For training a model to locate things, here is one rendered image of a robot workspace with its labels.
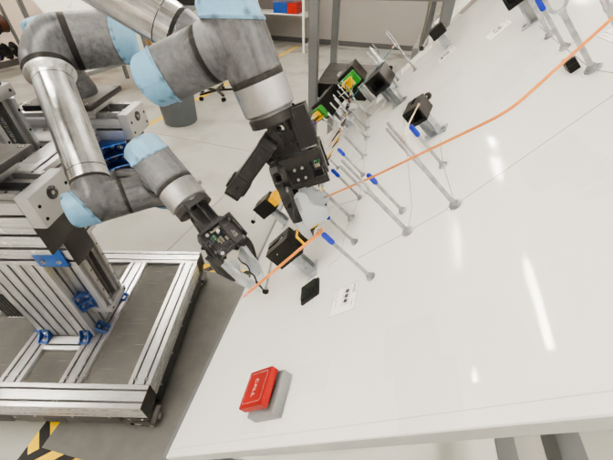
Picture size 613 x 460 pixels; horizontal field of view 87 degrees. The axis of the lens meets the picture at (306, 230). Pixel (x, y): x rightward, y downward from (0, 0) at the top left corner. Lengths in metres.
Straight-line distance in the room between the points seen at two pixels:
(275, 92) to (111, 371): 1.43
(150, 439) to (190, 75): 1.49
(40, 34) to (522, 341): 0.96
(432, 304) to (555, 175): 0.18
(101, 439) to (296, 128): 1.58
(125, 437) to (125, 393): 0.25
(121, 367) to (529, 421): 1.54
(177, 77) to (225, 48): 0.08
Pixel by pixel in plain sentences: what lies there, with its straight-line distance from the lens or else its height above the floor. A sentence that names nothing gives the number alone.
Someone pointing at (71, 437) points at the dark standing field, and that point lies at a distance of 1.87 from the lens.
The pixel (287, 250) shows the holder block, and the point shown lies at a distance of 0.56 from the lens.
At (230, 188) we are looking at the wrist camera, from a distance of 0.51.
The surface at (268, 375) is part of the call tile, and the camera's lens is 0.46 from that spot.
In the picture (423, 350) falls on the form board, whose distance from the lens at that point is 0.35.
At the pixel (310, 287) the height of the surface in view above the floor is 1.10.
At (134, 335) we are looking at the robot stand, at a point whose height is 0.21.
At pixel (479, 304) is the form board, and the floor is 1.28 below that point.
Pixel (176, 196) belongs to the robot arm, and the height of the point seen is 1.20.
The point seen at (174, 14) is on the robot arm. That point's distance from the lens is 0.62.
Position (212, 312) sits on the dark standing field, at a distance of 1.94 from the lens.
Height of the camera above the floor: 1.53
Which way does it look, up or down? 41 degrees down
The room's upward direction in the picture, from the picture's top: straight up
